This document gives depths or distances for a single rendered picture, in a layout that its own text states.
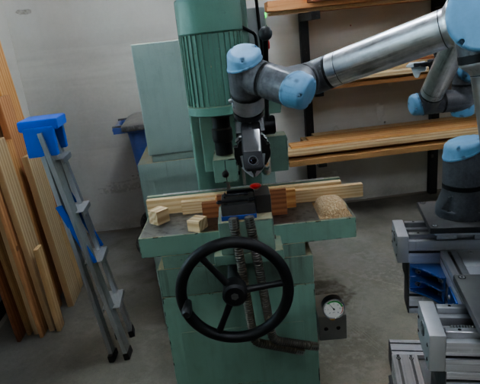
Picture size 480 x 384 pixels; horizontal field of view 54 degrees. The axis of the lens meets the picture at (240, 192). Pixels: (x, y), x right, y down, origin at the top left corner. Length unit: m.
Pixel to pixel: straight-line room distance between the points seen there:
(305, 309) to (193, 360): 0.37
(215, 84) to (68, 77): 2.56
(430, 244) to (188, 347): 0.79
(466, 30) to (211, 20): 0.67
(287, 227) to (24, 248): 1.64
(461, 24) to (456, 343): 0.63
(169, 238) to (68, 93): 2.58
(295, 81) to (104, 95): 2.85
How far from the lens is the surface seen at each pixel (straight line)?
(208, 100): 1.29
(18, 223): 2.59
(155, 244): 1.33
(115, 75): 3.69
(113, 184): 3.85
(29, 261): 2.66
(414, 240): 1.54
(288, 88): 0.97
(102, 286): 2.27
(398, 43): 1.01
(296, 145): 3.34
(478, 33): 0.82
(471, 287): 1.19
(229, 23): 1.29
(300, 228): 1.31
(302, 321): 1.45
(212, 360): 1.51
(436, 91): 1.66
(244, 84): 1.02
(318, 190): 1.45
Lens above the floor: 1.40
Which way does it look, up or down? 18 degrees down
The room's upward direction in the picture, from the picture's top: 6 degrees counter-clockwise
